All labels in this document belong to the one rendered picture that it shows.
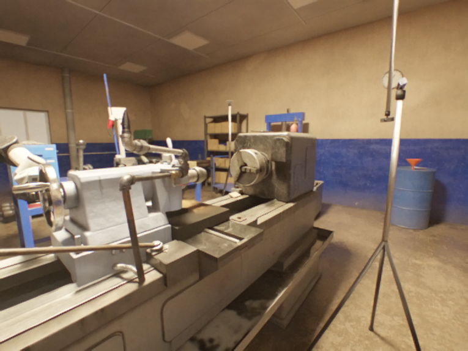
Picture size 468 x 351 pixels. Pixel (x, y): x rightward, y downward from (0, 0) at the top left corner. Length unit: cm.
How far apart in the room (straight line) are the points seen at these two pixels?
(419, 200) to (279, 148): 291
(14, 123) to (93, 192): 747
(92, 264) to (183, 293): 34
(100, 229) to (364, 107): 455
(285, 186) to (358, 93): 352
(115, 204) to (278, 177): 109
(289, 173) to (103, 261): 119
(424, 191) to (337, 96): 225
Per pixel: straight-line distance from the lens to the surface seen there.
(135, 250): 75
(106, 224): 84
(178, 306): 96
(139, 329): 90
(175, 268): 81
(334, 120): 486
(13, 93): 806
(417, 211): 411
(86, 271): 83
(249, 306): 133
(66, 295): 83
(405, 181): 400
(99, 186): 84
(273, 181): 161
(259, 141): 164
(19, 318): 81
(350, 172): 480
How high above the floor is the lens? 126
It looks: 9 degrees down
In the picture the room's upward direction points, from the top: straight up
